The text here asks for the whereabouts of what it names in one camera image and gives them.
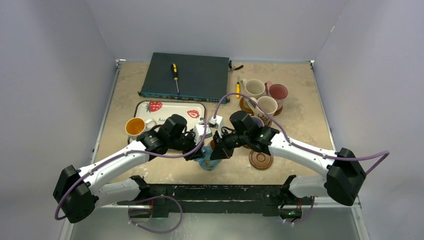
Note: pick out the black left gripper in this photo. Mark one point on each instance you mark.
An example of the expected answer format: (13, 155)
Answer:
(193, 145)

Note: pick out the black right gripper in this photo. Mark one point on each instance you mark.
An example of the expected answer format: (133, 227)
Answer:
(220, 145)

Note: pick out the blue butterfly mug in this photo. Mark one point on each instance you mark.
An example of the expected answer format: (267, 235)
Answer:
(205, 161)

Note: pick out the wooden coaster front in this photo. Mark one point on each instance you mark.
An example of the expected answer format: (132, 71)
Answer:
(259, 160)

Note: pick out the wooden coaster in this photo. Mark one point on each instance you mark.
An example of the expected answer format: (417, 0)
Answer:
(278, 111)
(243, 107)
(259, 160)

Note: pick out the cream floral mug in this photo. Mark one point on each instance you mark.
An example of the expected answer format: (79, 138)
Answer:
(252, 87)

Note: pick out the pink mug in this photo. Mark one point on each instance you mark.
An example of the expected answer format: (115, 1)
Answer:
(276, 91)

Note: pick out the purple interior mug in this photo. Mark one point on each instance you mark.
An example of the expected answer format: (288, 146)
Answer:
(258, 121)

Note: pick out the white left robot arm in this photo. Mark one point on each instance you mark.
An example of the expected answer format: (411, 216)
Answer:
(78, 192)

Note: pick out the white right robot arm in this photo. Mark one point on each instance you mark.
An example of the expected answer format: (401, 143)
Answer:
(337, 177)

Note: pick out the white strawberry tray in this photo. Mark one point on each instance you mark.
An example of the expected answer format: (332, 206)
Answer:
(161, 110)

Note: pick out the small yellow screwdriver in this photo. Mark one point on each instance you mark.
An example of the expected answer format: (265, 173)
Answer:
(238, 87)

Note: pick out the orange interior mug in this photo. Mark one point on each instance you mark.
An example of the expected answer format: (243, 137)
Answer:
(136, 126)

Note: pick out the black yellow long screwdriver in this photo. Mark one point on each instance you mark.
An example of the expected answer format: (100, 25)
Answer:
(174, 71)

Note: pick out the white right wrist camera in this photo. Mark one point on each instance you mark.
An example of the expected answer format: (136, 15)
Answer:
(216, 122)

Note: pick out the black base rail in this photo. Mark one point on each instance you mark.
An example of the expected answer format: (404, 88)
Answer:
(267, 200)

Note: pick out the dark network switch box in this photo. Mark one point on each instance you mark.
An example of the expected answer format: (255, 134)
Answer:
(200, 78)

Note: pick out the black handled pliers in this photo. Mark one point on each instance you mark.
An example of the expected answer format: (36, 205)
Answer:
(233, 68)

